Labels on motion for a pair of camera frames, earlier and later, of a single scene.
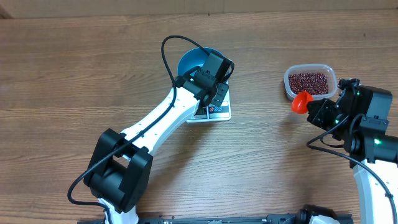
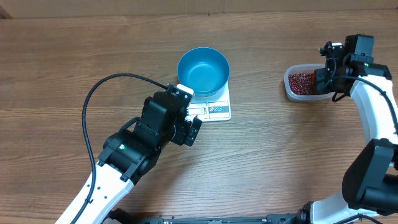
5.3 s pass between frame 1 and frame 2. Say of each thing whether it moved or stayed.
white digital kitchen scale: stayed
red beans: stayed
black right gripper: moved
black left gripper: moved
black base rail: stayed
